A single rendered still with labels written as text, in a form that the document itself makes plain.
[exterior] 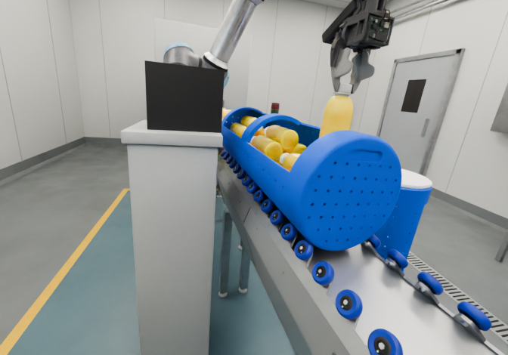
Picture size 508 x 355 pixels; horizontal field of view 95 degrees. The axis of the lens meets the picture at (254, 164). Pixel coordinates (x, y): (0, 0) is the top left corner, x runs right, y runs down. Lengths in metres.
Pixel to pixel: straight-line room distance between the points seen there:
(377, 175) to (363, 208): 0.08
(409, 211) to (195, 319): 0.99
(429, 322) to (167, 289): 0.88
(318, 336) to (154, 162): 0.66
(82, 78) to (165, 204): 5.24
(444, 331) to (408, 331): 0.07
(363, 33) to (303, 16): 5.68
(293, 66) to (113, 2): 3.81
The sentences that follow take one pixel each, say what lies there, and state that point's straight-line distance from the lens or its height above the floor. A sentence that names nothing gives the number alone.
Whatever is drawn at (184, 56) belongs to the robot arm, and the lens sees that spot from 1.02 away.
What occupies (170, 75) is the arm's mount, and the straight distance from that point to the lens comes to 0.86.
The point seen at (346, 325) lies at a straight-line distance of 0.51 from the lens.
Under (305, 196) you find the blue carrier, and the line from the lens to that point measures 0.49.
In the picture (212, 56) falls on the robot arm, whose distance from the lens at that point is 1.06.
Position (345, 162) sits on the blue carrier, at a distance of 0.52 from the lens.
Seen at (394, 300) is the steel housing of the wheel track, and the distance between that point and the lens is 0.60.
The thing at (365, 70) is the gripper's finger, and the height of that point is 1.37.
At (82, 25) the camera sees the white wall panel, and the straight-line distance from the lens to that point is 6.06.
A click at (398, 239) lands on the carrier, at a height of 0.82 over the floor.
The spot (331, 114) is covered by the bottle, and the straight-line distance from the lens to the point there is 0.60.
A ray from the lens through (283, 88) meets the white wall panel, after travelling 5.88.
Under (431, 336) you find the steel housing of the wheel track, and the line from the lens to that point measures 0.58.
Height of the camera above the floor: 1.29
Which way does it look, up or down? 16 degrees down
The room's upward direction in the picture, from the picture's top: 5 degrees clockwise
